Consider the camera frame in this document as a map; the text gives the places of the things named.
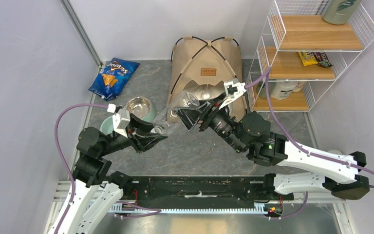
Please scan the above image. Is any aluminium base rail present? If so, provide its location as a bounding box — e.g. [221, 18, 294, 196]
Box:
[110, 176, 337, 214]

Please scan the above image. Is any clear plastic package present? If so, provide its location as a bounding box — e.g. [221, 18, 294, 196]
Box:
[152, 91, 199, 137]

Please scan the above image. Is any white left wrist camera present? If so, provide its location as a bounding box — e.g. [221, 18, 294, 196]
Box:
[107, 103, 130, 138]

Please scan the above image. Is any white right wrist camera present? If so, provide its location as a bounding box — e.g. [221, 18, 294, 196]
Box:
[219, 78, 246, 109]

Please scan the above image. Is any green bottle on top shelf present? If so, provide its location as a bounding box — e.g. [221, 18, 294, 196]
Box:
[321, 0, 361, 25]

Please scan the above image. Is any mint green double pet bowl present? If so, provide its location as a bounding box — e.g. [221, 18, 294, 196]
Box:
[100, 97, 156, 135]

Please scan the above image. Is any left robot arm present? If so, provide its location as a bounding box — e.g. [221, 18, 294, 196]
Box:
[49, 114, 167, 234]

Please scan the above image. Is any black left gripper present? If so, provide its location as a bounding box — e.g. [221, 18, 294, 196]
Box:
[99, 112, 168, 156]

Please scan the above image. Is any white wire shelf rack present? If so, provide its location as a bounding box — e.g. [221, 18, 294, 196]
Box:
[246, 0, 374, 112]

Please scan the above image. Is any yellow candy bag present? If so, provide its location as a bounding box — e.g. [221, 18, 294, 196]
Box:
[298, 52, 318, 66]

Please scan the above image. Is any beige fabric pet tent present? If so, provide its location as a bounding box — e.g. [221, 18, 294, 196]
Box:
[166, 36, 248, 123]

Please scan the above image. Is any aluminium frame post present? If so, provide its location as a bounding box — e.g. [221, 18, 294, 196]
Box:
[60, 0, 103, 68]

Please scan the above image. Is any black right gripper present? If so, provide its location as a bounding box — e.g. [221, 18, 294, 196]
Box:
[173, 91, 246, 153]

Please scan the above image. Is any white pompom toy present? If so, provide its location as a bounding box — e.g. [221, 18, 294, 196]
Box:
[202, 92, 211, 100]

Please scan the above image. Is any dark brown candy bag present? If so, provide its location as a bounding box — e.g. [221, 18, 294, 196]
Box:
[313, 52, 333, 68]

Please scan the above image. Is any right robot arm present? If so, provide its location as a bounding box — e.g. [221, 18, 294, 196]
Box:
[171, 100, 370, 200]

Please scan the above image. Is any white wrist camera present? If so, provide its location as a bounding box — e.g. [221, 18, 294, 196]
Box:
[219, 78, 246, 109]
[107, 103, 130, 138]

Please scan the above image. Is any blue Doritos chip bag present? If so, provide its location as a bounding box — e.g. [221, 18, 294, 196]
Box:
[88, 58, 140, 101]

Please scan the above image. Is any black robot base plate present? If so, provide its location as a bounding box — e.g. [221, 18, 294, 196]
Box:
[116, 175, 294, 209]

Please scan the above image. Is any steel pet bowl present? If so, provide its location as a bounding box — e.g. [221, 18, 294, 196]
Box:
[126, 96, 156, 122]

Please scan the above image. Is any cream fluffy pillow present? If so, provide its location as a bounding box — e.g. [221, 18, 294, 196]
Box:
[184, 80, 225, 100]

